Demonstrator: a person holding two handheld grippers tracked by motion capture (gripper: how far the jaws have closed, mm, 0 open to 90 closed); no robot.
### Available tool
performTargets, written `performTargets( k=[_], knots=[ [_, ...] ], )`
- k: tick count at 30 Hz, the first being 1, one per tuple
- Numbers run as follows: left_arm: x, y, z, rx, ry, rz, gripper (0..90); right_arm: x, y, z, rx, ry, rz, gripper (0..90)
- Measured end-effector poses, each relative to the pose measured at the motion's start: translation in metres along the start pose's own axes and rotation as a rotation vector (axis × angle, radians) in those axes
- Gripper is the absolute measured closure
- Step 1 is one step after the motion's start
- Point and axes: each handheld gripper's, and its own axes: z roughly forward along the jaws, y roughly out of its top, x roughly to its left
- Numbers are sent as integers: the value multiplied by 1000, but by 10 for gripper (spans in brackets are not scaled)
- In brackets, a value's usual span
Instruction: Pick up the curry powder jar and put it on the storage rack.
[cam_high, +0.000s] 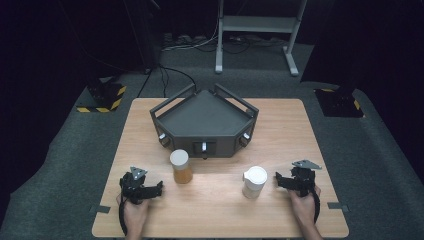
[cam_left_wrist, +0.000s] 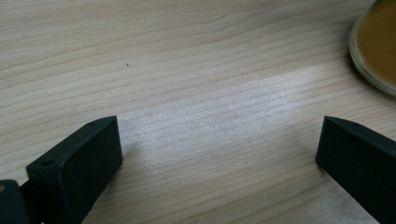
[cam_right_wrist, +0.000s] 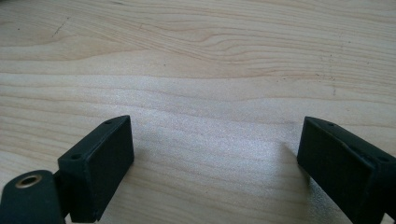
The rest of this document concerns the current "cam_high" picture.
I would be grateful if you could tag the black striped base plate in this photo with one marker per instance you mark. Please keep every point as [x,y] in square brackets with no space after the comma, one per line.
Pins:
[340,103]
[103,96]

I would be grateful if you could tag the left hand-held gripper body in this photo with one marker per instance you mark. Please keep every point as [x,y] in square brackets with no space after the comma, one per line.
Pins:
[133,188]

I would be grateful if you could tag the grey metal stand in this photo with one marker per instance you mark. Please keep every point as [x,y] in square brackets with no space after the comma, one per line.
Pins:
[258,25]

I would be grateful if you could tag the grey tape piece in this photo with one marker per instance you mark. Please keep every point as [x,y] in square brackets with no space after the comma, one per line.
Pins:
[100,209]
[338,206]

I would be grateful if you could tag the person's right hand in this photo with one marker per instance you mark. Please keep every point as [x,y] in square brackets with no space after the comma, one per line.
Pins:
[301,208]

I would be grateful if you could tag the amber jar with white lid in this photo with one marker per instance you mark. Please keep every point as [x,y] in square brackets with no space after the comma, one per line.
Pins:
[181,168]

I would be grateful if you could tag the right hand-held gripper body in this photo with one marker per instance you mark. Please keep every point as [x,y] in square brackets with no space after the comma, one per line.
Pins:
[302,180]

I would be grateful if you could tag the person's left hand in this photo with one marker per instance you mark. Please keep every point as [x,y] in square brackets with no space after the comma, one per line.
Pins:
[135,213]

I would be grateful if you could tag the dark grey corner shelf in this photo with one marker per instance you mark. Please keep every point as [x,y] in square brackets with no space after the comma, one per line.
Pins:
[203,120]

